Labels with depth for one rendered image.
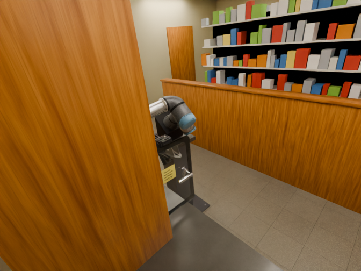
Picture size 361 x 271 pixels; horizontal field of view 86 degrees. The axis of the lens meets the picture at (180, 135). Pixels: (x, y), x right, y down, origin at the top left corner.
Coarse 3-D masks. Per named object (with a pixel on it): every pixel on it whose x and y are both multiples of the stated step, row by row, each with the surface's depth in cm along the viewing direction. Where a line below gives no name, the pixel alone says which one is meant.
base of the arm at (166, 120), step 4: (168, 116) 175; (164, 120) 178; (168, 120) 174; (164, 124) 178; (168, 124) 176; (172, 124) 175; (176, 124) 176; (168, 128) 178; (172, 128) 178; (176, 128) 182
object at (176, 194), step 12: (168, 144) 86; (180, 144) 90; (168, 156) 88; (180, 156) 93; (180, 168) 95; (192, 180) 104; (168, 192) 95; (180, 192) 101; (192, 192) 108; (168, 204) 98; (180, 204) 104
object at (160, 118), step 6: (162, 114) 184; (168, 114) 187; (156, 120) 179; (162, 120) 180; (156, 126) 182; (162, 126) 177; (162, 132) 179; (168, 132) 177; (174, 132) 182; (180, 132) 189; (174, 138) 184
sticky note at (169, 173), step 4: (168, 168) 90; (172, 168) 92; (164, 172) 89; (168, 172) 91; (172, 172) 93; (164, 176) 90; (168, 176) 92; (172, 176) 93; (164, 180) 91; (168, 180) 92
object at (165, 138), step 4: (156, 136) 104; (164, 136) 101; (168, 136) 101; (156, 140) 98; (160, 140) 98; (164, 140) 98; (168, 140) 99; (156, 144) 100; (160, 144) 97; (164, 144) 98
